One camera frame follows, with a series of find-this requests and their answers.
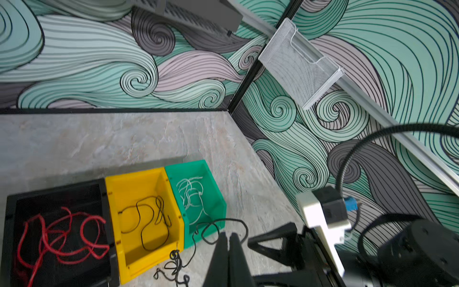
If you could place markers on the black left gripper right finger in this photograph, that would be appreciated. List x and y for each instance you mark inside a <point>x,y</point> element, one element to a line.
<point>239,274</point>

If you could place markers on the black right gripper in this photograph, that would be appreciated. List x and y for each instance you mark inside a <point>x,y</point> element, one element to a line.
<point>310,257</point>

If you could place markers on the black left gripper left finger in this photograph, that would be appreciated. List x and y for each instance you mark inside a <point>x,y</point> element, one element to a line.
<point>217,275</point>

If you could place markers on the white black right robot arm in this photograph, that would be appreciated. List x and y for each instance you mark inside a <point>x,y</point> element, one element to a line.
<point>423,254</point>

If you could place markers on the green storage bin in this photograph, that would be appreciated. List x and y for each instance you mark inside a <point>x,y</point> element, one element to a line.
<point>199,199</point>

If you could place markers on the yellow storage bin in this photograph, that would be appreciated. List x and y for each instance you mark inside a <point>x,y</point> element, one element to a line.
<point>146,221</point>

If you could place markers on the black storage bin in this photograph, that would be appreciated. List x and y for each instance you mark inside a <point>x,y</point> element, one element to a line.
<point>60,237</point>

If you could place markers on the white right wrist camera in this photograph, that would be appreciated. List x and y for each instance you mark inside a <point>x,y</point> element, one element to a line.
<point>326,212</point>

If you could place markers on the clear plastic wall holder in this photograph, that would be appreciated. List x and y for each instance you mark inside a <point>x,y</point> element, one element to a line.
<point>290,59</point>

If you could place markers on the black corner frame post right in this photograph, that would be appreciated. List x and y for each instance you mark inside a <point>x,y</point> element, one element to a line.
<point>269,31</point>

